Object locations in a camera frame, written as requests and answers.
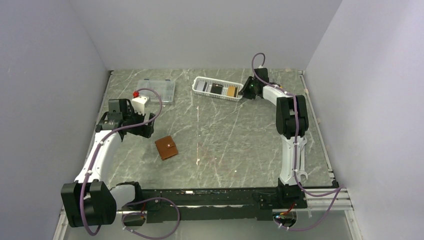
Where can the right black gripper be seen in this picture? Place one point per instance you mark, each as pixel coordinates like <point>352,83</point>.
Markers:
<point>245,92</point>

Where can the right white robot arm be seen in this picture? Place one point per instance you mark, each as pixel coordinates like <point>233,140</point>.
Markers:
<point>292,123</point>

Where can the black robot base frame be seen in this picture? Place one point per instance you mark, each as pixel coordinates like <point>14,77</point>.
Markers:
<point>198,204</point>

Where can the white plastic basket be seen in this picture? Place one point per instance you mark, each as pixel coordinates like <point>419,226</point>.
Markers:
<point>225,84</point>

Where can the gold credit card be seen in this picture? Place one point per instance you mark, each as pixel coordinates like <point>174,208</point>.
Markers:
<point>232,91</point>

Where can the white striped card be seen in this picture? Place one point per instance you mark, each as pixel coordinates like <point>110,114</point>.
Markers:
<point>201,86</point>

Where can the brown leather card holder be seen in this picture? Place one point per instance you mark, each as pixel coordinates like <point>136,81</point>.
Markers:
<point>166,147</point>

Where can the clear plastic organizer box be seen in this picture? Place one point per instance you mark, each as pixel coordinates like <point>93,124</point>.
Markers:
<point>164,87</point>

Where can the silver open-end wrench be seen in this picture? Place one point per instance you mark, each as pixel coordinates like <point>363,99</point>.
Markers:
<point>301,174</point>

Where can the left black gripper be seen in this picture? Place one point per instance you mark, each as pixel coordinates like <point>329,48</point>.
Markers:
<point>144,130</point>

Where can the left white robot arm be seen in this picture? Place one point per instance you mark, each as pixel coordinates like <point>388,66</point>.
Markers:
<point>87,200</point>

